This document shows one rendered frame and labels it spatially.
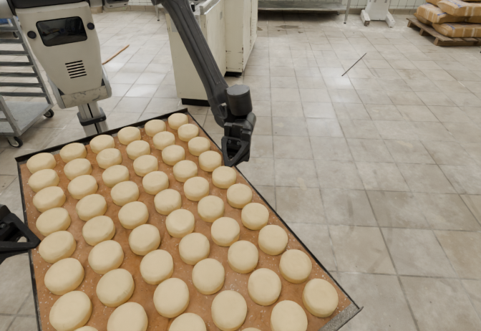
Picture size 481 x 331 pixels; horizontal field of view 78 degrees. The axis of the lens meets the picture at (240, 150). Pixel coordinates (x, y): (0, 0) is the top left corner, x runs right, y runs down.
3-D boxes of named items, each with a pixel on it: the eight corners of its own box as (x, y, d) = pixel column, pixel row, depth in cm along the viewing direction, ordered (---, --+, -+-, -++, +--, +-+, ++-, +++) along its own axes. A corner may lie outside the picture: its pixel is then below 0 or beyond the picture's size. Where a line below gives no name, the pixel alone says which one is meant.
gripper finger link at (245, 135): (242, 179, 66) (250, 152, 73) (243, 155, 62) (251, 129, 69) (212, 173, 67) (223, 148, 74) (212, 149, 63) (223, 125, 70)
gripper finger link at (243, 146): (242, 185, 68) (250, 158, 75) (243, 161, 63) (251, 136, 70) (213, 180, 69) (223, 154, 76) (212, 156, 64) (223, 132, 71)
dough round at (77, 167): (97, 171, 63) (94, 165, 61) (74, 185, 60) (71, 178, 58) (84, 160, 65) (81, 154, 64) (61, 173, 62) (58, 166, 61)
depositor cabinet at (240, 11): (209, 40, 444) (205, -25, 392) (256, 43, 434) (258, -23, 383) (182, 75, 344) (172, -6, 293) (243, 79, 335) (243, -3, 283)
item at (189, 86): (197, 76, 342) (189, -12, 288) (227, 78, 338) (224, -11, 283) (177, 105, 288) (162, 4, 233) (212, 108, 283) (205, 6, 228)
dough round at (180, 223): (174, 243, 51) (173, 236, 50) (162, 223, 54) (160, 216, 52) (200, 229, 53) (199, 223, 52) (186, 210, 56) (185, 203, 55)
